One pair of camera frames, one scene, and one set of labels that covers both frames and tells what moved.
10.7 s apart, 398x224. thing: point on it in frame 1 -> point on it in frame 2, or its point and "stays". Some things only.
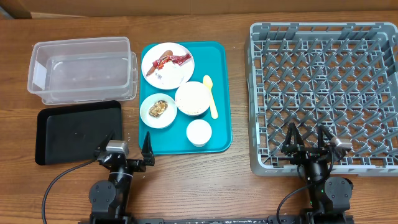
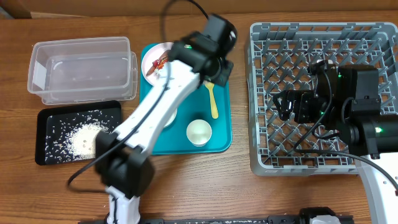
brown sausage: [168, 53] stays
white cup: [199, 132] stays
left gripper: [139, 166] -> [226, 67]
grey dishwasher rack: [342, 74] stays
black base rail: [291, 219] stays
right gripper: [305, 153] -> [302, 101]
